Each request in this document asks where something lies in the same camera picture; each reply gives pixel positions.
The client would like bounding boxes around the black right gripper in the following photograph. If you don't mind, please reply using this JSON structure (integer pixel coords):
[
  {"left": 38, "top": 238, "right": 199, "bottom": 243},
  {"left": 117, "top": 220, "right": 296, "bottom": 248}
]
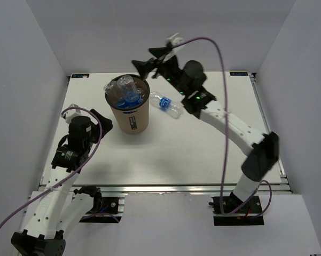
[{"left": 132, "top": 47, "right": 189, "bottom": 97}]

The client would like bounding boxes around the clear bottle green white label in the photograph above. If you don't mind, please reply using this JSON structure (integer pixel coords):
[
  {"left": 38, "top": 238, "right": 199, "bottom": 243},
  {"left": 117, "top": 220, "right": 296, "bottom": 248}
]
[{"left": 137, "top": 87, "right": 148, "bottom": 101}]

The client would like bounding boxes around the clear bottle blue label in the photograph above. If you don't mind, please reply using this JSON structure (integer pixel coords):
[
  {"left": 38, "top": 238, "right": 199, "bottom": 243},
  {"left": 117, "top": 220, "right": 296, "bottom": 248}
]
[
  {"left": 104, "top": 81, "right": 124, "bottom": 108},
  {"left": 117, "top": 75, "right": 140, "bottom": 103},
  {"left": 150, "top": 92, "right": 184, "bottom": 119}
]

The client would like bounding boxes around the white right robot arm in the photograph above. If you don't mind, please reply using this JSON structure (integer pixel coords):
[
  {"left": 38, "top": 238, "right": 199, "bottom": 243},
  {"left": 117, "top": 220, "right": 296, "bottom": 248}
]
[{"left": 132, "top": 47, "right": 279, "bottom": 215}]

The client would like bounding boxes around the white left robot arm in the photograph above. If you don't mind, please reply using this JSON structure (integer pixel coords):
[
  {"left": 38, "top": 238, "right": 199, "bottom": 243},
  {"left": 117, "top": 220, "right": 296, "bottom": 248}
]
[{"left": 11, "top": 107, "right": 113, "bottom": 255}]

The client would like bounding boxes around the brown bin with black rim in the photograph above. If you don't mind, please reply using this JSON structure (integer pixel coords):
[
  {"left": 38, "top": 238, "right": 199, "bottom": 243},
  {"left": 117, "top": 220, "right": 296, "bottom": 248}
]
[{"left": 105, "top": 74, "right": 150, "bottom": 134}]

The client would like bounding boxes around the left blue table sticker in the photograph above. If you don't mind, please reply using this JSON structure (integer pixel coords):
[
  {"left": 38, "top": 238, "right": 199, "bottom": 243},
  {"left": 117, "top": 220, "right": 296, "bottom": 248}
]
[{"left": 71, "top": 74, "right": 90, "bottom": 79}]

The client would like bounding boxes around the blue table sticker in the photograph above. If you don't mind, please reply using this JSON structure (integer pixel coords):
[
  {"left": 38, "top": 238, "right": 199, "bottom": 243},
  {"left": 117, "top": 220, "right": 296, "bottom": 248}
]
[
  {"left": 229, "top": 71, "right": 248, "bottom": 76},
  {"left": 71, "top": 74, "right": 90, "bottom": 79}
]

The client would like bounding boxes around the right blue table sticker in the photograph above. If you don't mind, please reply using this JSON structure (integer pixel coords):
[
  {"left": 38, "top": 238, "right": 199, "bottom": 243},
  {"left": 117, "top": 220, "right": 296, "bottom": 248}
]
[{"left": 229, "top": 71, "right": 248, "bottom": 76}]

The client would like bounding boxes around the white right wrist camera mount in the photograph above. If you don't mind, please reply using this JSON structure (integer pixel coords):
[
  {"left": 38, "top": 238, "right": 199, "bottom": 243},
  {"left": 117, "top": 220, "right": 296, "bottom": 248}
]
[{"left": 161, "top": 32, "right": 187, "bottom": 61}]

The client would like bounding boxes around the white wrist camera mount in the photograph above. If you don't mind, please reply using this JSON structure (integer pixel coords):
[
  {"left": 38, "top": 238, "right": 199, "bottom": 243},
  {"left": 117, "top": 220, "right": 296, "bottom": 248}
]
[
  {"left": 61, "top": 104, "right": 81, "bottom": 124},
  {"left": 161, "top": 32, "right": 187, "bottom": 61}
]

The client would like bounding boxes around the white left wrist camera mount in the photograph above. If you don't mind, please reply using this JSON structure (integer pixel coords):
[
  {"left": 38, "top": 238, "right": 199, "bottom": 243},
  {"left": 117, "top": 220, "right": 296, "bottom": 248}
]
[{"left": 61, "top": 104, "right": 81, "bottom": 124}]

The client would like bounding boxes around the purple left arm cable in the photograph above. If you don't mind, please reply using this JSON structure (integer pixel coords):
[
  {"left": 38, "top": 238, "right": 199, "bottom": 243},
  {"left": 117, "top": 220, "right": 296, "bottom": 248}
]
[{"left": 0, "top": 106, "right": 121, "bottom": 255}]

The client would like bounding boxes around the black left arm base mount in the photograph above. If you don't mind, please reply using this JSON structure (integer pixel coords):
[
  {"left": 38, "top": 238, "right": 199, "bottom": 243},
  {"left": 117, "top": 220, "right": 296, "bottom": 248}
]
[{"left": 73, "top": 186, "right": 126, "bottom": 223}]

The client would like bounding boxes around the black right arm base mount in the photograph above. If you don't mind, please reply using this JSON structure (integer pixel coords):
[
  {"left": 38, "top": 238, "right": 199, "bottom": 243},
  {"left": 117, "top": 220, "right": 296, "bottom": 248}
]
[{"left": 209, "top": 196, "right": 264, "bottom": 227}]

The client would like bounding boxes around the aluminium table frame rail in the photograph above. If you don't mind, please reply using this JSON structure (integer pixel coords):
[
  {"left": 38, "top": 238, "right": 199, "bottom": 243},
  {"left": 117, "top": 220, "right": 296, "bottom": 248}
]
[{"left": 66, "top": 72, "right": 294, "bottom": 197}]

